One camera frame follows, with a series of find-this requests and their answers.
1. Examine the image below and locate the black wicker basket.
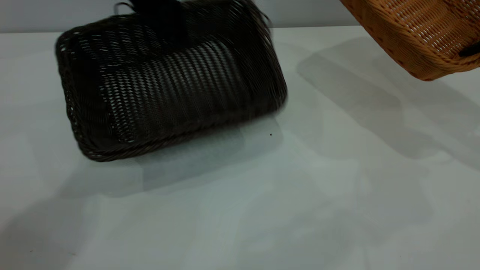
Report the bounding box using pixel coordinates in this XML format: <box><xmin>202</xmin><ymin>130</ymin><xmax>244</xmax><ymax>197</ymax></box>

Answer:
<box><xmin>55</xmin><ymin>0</ymin><xmax>288</xmax><ymax>162</ymax></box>

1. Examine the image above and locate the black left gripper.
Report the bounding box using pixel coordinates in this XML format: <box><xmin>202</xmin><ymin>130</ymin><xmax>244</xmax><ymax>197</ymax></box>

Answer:
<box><xmin>129</xmin><ymin>0</ymin><xmax>189</xmax><ymax>42</ymax></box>

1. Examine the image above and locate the orange wicker basket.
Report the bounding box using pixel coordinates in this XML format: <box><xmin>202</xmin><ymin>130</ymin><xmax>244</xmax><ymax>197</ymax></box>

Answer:
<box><xmin>339</xmin><ymin>0</ymin><xmax>480</xmax><ymax>81</ymax></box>

